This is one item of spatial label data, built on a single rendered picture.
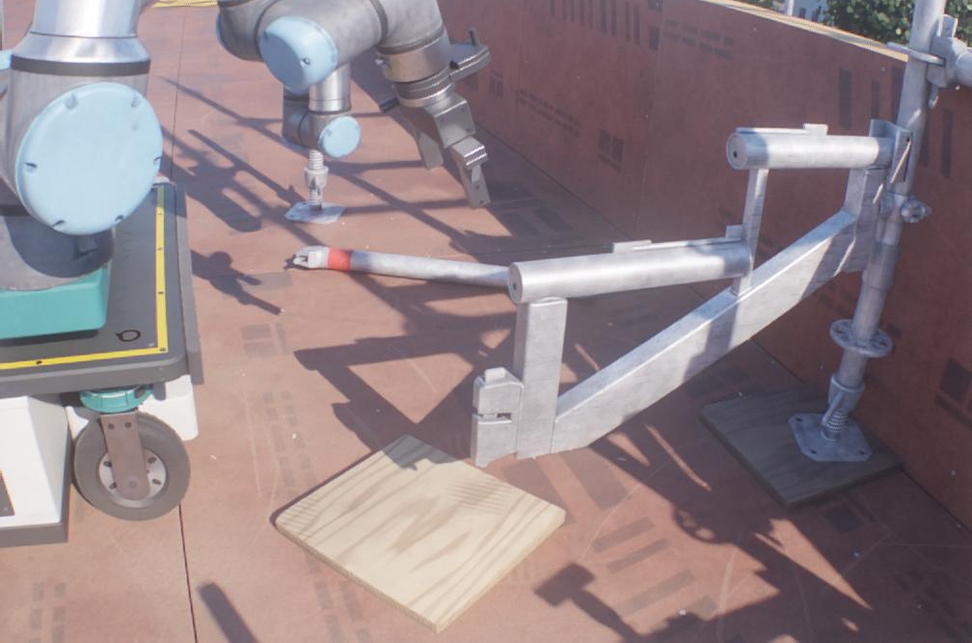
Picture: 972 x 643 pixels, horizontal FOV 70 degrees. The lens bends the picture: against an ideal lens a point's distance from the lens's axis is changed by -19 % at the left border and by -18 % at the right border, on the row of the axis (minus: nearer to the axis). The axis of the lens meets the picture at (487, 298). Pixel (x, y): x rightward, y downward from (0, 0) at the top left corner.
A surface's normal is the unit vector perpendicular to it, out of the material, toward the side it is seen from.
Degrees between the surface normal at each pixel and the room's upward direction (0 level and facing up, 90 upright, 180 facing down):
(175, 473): 90
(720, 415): 0
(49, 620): 0
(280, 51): 114
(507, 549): 0
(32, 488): 90
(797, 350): 90
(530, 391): 90
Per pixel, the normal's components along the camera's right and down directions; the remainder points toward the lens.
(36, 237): 0.40, 0.09
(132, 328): 0.07, -0.90
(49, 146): 0.69, 0.43
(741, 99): -0.94, 0.09
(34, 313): 0.36, 0.43
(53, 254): 0.60, 0.05
